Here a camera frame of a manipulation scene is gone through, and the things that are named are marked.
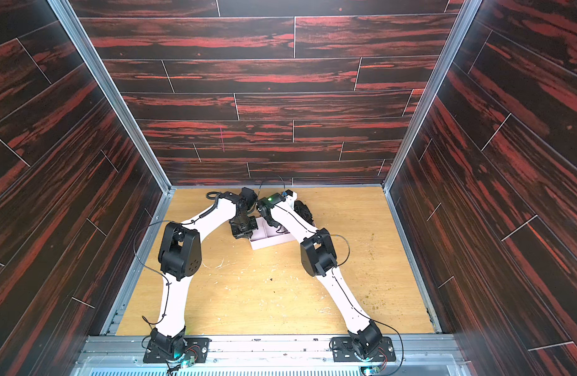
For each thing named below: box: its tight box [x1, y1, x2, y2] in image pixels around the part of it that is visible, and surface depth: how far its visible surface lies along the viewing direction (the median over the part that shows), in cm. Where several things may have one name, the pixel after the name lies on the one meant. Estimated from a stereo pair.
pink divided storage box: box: [249, 216, 299, 250], surface depth 97 cm
